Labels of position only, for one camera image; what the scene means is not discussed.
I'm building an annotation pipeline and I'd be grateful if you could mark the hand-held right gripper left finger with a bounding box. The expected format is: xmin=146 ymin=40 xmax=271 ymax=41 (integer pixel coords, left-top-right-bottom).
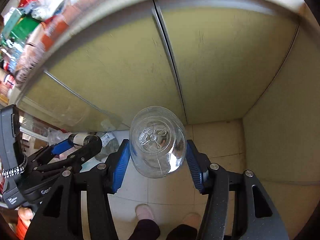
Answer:
xmin=24 ymin=139 xmax=131 ymax=240

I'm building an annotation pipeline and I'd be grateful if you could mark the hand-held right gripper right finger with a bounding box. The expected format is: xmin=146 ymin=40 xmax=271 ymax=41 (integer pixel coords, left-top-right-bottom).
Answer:
xmin=187 ymin=139 xmax=283 ymax=240

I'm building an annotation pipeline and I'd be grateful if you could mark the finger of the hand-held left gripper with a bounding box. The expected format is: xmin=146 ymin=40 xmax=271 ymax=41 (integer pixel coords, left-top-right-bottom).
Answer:
xmin=27 ymin=139 xmax=75 ymax=166
xmin=37 ymin=138 xmax=103 ymax=175

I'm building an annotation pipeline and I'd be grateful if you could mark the small brown bottle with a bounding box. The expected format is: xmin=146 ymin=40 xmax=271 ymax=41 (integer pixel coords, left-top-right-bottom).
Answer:
xmin=69 ymin=134 xmax=100 ymax=145

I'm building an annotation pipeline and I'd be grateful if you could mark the clear plastic bottle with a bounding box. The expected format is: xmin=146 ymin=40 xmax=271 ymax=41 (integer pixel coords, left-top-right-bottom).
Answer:
xmin=129 ymin=106 xmax=187 ymax=178

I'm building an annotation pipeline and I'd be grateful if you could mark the person's left forearm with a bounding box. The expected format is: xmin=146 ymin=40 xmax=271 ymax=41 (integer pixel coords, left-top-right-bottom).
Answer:
xmin=16 ymin=217 xmax=34 ymax=240

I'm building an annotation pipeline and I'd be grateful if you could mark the person's left hand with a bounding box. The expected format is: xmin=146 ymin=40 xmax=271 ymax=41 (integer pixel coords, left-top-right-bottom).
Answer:
xmin=17 ymin=206 xmax=35 ymax=221

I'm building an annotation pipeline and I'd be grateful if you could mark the clear plastic bag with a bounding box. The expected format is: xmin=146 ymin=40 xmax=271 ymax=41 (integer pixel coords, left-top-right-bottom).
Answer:
xmin=46 ymin=127 xmax=73 ymax=143

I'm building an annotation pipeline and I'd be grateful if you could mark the crumpled floor wrapper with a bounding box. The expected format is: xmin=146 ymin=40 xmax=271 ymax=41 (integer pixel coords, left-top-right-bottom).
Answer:
xmin=96 ymin=131 xmax=119 ymax=159

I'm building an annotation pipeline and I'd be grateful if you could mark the yellow lower cabinet door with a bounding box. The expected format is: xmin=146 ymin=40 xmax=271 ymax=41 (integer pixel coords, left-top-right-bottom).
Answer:
xmin=15 ymin=0 xmax=187 ymax=133
xmin=154 ymin=0 xmax=299 ymax=125
xmin=15 ymin=71 xmax=123 ymax=133

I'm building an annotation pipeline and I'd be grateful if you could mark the person's right shoe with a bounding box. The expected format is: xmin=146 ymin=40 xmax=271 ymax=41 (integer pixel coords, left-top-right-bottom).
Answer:
xmin=182 ymin=213 xmax=202 ymax=227

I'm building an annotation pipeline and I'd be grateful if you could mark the person's shoe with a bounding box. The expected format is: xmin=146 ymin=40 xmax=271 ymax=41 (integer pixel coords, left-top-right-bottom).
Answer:
xmin=182 ymin=213 xmax=202 ymax=227
xmin=136 ymin=204 xmax=154 ymax=222

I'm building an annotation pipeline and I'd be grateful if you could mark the person's left shoe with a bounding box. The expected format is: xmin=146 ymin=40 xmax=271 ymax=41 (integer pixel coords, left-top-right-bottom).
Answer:
xmin=136 ymin=204 xmax=154 ymax=222

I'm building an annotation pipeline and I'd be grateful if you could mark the person's right leg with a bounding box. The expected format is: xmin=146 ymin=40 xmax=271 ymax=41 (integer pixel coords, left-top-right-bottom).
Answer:
xmin=166 ymin=224 xmax=198 ymax=240

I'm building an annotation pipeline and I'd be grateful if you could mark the person's leg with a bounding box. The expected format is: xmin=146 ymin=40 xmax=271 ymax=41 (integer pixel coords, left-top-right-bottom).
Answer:
xmin=166 ymin=224 xmax=198 ymax=240
xmin=135 ymin=219 xmax=160 ymax=240

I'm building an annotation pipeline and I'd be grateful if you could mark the person's left leg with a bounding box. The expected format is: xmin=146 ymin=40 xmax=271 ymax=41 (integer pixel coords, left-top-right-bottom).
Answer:
xmin=135 ymin=219 xmax=160 ymax=240

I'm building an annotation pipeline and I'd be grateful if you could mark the yellow cabinet side panel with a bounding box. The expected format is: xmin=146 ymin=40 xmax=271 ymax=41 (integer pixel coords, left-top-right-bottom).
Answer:
xmin=241 ymin=27 xmax=320 ymax=188

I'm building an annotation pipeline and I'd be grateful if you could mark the green box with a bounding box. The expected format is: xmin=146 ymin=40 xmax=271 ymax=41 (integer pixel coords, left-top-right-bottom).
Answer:
xmin=1 ymin=15 xmax=40 ymax=45

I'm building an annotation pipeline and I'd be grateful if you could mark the teal tissue packet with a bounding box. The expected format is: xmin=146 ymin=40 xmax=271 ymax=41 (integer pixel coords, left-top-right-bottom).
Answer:
xmin=2 ymin=7 xmax=25 ymax=35

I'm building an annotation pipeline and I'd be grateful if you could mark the black white wrist strap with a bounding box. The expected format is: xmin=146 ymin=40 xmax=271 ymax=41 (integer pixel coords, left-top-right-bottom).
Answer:
xmin=2 ymin=154 xmax=27 ymax=178

